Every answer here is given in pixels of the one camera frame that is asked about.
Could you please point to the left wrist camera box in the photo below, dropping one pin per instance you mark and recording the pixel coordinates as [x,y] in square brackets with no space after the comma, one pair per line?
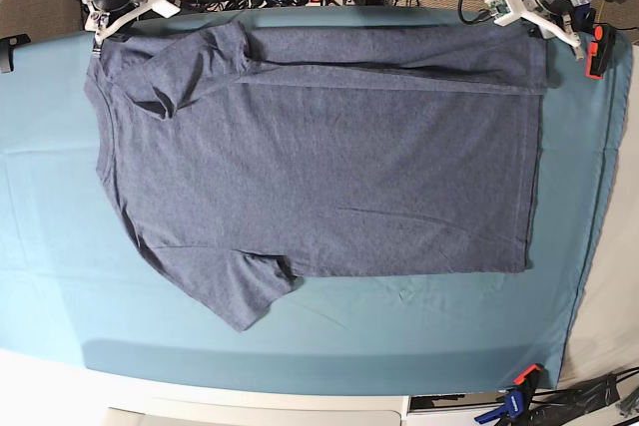
[503,12]

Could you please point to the blue-grey T-shirt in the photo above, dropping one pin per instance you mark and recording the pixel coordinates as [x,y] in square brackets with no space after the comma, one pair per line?
[238,160]

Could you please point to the teal table cloth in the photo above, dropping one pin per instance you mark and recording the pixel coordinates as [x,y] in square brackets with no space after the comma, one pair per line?
[74,288]

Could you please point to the black bracket, left edge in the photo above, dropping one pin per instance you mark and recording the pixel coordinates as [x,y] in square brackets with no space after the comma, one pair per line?
[7,46]

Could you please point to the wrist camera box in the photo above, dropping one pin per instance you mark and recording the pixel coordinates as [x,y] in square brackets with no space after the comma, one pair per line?
[166,8]
[503,12]

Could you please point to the blue orange clamp, bottom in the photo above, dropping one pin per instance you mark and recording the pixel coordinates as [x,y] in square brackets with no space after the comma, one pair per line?
[516,401]

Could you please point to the blue clamp, top right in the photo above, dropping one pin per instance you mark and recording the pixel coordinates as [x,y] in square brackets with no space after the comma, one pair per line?
[583,18]

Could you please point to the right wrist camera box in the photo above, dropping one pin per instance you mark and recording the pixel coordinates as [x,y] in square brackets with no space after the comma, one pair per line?
[166,8]

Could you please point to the black bag, bottom right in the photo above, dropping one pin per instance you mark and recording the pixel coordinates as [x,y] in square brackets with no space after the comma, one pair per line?
[580,399]

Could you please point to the orange black clamp, top right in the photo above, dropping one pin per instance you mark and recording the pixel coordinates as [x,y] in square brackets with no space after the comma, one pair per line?
[600,51]

